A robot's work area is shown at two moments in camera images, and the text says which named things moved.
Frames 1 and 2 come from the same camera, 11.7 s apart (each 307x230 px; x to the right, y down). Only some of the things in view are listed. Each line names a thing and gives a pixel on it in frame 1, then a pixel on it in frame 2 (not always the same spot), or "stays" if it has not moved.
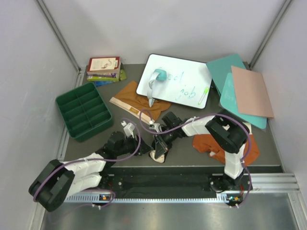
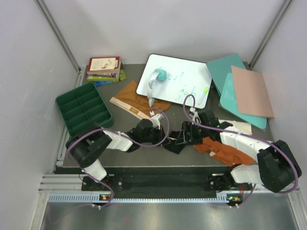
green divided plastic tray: x=84 y=111 stays
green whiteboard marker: x=206 y=90 stays
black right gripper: x=160 y=150 -> x=188 y=126
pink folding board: x=251 y=94 stays
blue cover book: x=100 y=83 stays
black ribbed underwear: x=160 y=159 -> x=172 y=136
